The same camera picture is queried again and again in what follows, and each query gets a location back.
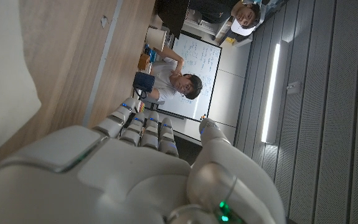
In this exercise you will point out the white ceiling device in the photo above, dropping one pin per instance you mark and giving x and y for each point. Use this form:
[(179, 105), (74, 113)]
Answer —
[(293, 88)]

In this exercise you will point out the dark blue mug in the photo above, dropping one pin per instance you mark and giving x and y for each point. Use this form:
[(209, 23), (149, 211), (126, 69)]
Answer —
[(144, 81)]

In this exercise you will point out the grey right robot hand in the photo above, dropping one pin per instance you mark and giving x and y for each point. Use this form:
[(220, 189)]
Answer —
[(119, 180)]

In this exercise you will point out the beige paper napkin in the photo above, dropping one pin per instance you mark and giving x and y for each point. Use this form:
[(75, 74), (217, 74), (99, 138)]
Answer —
[(1, 77)]

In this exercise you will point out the long ceiling light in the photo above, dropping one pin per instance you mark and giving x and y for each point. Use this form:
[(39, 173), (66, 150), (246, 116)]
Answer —
[(270, 93)]

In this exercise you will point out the seated person white shirt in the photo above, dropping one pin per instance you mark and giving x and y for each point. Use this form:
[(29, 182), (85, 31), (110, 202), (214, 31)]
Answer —
[(163, 77)]

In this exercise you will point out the orange block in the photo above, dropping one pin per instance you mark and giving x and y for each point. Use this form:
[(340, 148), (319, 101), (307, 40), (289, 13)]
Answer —
[(144, 61)]

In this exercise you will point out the whiteboard with black frame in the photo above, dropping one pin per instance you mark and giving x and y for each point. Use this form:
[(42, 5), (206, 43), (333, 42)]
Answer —
[(203, 62)]

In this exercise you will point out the standing person black shirt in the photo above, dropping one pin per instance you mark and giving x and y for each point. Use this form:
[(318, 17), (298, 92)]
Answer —
[(247, 15)]

